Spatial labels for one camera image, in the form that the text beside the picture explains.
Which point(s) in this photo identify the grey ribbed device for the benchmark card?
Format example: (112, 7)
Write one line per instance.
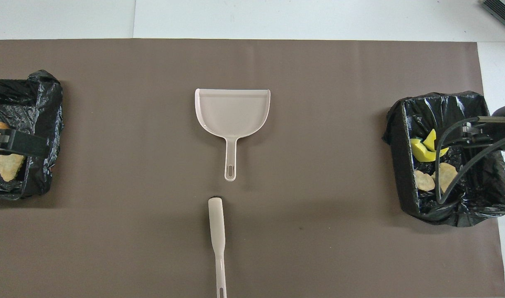
(503, 12)

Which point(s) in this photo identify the pale yellow piece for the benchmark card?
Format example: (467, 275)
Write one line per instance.
(423, 181)
(448, 174)

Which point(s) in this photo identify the black bag lined bin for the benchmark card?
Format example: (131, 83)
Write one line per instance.
(401, 165)
(41, 111)

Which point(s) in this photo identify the plain yellow sponge piece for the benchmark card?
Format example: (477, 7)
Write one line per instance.
(431, 140)

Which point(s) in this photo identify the green topped yellow sponge scrap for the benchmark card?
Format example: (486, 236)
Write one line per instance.
(420, 153)

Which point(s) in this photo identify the brown paper table mat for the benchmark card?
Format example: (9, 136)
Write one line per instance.
(111, 231)

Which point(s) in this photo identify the beige plastic dustpan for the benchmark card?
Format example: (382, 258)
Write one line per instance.
(232, 114)

